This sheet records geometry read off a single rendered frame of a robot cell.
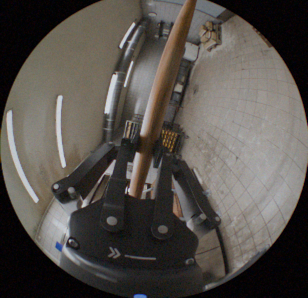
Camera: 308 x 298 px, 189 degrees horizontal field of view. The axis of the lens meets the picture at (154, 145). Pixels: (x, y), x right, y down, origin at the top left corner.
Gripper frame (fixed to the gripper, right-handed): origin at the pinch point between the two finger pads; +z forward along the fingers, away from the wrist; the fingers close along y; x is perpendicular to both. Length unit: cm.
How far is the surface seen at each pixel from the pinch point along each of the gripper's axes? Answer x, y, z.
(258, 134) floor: 20, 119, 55
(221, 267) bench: -100, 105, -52
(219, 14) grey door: 362, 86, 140
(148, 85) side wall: 73, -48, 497
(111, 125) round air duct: -95, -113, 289
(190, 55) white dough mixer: 252, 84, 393
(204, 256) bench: -100, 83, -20
